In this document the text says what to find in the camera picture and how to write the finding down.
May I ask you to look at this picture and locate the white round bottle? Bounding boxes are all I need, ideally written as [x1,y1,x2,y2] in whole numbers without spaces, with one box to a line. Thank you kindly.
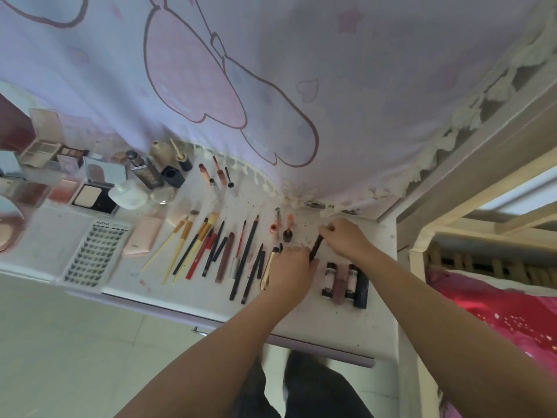
[107,179,149,210]

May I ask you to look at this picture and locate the black gold foundation pump cap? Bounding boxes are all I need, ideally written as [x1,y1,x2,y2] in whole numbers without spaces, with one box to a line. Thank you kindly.
[169,138,194,172]

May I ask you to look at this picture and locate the beige palette with lid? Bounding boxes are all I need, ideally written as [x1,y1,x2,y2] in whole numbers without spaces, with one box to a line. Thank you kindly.
[18,108,64,168]

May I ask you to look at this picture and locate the false eyelash tray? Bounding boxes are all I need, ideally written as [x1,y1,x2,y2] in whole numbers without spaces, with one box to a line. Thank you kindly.
[59,219,133,290]

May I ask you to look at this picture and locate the black compact with mirror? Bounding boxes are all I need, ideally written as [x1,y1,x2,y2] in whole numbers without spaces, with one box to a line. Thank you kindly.
[71,157,129,215]

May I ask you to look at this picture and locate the clear dome bottle cap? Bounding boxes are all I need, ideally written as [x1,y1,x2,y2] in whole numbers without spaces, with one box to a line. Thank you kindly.
[149,186,176,206]

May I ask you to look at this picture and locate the thin gold makeup brush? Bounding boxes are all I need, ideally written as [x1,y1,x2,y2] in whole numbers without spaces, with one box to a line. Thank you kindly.
[141,217,189,271]

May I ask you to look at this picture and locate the light wooden bed frame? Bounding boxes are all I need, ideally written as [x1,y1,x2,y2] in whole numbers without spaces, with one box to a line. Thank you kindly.
[393,82,557,418]

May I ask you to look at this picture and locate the clear eyelash tray lid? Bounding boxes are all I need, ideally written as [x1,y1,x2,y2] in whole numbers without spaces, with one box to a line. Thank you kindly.
[0,206,95,282]

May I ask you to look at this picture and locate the black handle makeup brush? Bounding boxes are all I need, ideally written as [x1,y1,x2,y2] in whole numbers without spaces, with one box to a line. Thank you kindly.
[172,217,209,276]

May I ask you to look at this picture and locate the glass foundation bottle black cap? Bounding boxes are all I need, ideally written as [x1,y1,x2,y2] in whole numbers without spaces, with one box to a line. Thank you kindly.
[150,140,173,167]

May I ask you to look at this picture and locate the dark square foundation bottle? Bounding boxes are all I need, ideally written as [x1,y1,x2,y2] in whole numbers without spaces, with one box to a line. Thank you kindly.
[126,150,165,190]

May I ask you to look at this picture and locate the reddish lip gloss wand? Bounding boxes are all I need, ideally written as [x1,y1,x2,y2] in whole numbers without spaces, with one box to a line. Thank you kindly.
[212,155,228,186]

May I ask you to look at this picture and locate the round pink powder compact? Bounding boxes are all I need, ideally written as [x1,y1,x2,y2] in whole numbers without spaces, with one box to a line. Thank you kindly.
[0,195,25,253]

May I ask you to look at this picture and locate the person's right forearm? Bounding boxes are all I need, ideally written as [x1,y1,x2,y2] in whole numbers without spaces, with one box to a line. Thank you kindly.
[355,250,557,418]

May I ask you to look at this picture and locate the person's left hand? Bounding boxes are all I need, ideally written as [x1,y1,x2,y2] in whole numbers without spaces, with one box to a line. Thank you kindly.
[265,244,321,308]

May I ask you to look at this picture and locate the brown wooden door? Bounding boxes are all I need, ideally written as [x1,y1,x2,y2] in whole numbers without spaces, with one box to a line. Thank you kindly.
[0,93,35,153]

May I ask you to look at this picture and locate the pink blush pan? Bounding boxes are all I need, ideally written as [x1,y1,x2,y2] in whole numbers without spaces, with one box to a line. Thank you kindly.
[48,178,81,204]

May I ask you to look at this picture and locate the white table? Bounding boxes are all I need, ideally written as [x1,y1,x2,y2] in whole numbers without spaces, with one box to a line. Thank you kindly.
[0,143,400,364]

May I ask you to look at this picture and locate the gold handle makeup brush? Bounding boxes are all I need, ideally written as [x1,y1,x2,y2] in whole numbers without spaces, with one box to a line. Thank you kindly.
[161,209,200,286]

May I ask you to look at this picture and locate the brown lip gloss wand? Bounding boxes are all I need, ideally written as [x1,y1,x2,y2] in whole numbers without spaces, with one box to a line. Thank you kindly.
[229,219,248,280]

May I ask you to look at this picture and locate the small four-pan red palette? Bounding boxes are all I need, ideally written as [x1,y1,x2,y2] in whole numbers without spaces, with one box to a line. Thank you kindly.
[15,182,49,207]

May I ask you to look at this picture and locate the lilac heart print cloth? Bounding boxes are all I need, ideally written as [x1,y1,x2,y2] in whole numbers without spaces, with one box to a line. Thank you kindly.
[0,0,557,214]

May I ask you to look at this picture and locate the person's grey trousers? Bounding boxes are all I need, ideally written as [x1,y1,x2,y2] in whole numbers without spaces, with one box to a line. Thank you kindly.
[230,350,375,418]

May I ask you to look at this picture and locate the mirrored blush palette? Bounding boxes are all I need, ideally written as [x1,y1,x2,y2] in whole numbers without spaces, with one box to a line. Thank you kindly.
[0,150,25,196]

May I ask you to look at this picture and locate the person's right hand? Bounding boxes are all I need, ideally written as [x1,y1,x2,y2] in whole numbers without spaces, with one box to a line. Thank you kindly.
[318,218,380,269]

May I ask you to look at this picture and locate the person's left forearm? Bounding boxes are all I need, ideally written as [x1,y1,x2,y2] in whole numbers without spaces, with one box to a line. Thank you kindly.
[115,291,301,418]

